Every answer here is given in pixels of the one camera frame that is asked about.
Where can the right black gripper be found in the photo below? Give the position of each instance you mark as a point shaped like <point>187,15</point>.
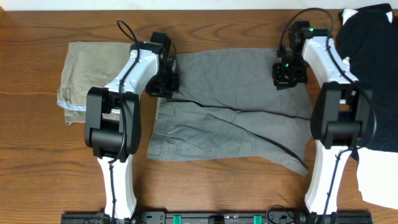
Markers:
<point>282,81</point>

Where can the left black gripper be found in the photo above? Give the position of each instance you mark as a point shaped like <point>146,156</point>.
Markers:
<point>173,89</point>

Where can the grey shorts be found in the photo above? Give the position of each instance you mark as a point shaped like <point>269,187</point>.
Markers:
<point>228,106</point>

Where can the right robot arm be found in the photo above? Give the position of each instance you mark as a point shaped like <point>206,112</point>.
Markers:
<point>341,113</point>

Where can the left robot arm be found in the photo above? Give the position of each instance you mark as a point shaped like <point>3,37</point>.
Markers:
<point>113,120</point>

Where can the folded khaki shorts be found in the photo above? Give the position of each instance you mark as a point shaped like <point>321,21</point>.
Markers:
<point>88,64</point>

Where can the black garment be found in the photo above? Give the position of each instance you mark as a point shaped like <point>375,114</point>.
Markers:
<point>368,40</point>

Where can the white garment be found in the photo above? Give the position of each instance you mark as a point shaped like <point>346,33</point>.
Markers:
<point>377,174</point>

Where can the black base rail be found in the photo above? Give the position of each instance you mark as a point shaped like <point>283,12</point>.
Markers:
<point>274,216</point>

